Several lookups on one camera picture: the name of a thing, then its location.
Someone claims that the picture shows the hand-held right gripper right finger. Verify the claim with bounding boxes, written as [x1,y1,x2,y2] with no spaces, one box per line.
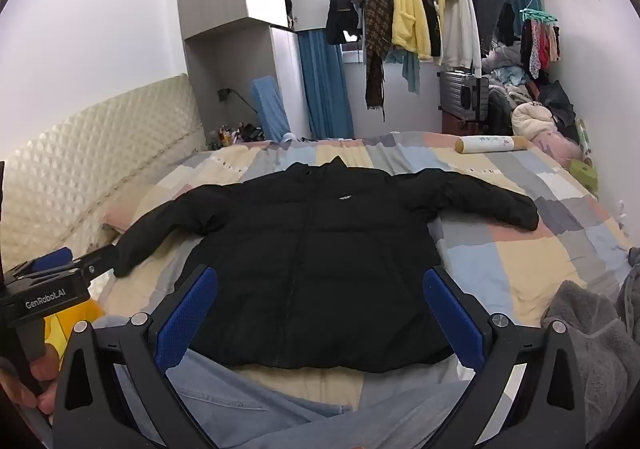
[422,265,587,449]

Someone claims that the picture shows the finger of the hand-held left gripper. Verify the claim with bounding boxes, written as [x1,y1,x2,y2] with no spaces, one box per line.
[27,249,75,277]
[12,241,122,287]

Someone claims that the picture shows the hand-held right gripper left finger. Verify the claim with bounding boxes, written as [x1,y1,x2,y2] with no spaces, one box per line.
[52,265,219,449]

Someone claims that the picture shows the black puffer jacket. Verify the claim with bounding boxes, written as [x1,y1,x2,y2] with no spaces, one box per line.
[114,156,540,375]

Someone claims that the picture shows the pile of clothes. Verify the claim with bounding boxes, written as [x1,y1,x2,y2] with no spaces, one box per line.
[482,44,581,144]

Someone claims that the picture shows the person's left hand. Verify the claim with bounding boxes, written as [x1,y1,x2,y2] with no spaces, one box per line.
[0,354,61,430]

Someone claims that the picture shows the yellow cloth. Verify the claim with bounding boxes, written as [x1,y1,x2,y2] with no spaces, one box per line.
[45,299,104,371]

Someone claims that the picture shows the person's light blue jeans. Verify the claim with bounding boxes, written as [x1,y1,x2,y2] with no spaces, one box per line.
[92,319,481,449]

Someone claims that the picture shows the cream quilted headboard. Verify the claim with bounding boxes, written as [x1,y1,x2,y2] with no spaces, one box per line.
[0,74,207,270]

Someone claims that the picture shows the grey fleece garment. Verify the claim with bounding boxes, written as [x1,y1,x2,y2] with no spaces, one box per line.
[542,249,640,449]

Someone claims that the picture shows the cluster of small bottles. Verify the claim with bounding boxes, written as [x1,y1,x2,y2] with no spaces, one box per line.
[207,124,239,148]

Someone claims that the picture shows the white rolled cylinder pillow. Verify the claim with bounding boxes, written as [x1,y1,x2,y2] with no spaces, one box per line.
[456,134,529,154]

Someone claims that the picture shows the green box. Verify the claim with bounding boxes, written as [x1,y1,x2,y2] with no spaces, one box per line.
[570,159,600,196]

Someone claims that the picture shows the pink cushion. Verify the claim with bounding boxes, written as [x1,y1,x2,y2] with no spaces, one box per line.
[530,131,582,166]

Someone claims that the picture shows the cream padded jacket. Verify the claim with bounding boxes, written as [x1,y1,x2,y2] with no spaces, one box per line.
[511,101,557,142]

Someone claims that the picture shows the blue padded board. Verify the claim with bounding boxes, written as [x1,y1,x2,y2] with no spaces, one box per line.
[250,75,294,142]

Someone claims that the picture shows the silver suitcase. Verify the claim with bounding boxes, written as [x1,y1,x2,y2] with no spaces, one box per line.
[439,70,491,124]

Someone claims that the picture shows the light teal cloth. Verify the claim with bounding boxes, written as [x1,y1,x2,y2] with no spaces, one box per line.
[387,49,421,94]

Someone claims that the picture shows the blue curtain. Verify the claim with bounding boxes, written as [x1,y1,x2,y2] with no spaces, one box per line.
[297,29,356,140]

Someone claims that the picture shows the small hanging laundry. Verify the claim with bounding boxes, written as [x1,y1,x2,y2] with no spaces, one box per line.
[520,19,562,80]

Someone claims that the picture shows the white hoodie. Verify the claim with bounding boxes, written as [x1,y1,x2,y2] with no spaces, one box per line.
[440,0,483,72]

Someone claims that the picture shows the yellow fleece jacket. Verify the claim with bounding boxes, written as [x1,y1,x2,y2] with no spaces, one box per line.
[387,0,434,62]

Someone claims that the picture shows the brown houndstooth scarf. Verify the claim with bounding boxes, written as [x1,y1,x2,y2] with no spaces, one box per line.
[362,0,396,112]

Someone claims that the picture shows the teal clip hanger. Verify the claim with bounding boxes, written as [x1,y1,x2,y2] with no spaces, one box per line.
[520,0,559,22]

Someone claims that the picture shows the dark grey hanging garment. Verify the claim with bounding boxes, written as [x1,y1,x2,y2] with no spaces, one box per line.
[445,0,512,58]

